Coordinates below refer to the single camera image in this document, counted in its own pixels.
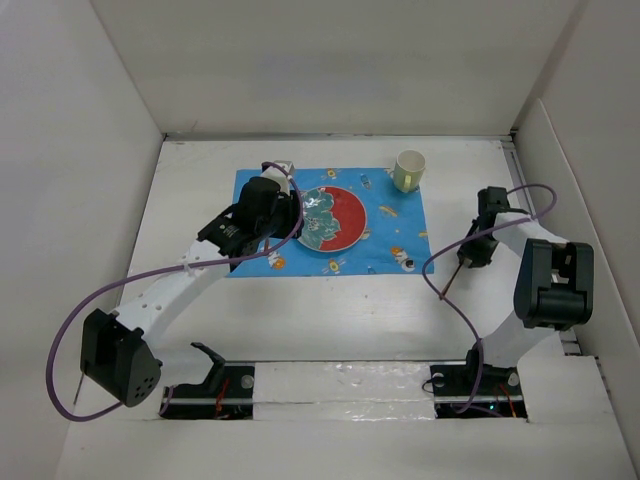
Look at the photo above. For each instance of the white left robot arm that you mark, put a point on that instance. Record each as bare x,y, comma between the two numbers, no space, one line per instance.
117,347

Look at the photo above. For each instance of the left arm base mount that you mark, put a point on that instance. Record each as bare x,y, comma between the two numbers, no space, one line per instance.
225,394

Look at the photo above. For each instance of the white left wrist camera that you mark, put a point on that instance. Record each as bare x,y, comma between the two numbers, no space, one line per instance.
280,172

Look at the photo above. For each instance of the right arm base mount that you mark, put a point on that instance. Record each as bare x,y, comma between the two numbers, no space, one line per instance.
459,393

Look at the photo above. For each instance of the red and teal plate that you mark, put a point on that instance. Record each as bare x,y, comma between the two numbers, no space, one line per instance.
334,219

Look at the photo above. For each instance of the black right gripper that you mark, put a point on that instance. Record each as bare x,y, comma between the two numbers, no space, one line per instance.
479,258

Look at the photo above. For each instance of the blue patterned placemat cloth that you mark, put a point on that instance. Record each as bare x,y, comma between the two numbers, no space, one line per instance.
395,240

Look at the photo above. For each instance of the copper spoon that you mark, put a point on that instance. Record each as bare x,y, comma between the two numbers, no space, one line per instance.
449,283

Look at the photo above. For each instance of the light green mug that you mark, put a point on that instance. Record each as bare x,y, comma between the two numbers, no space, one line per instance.
408,170

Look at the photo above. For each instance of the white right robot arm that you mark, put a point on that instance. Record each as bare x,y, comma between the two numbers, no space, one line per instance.
554,286

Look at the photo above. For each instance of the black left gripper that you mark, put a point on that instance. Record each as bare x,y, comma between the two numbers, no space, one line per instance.
289,205

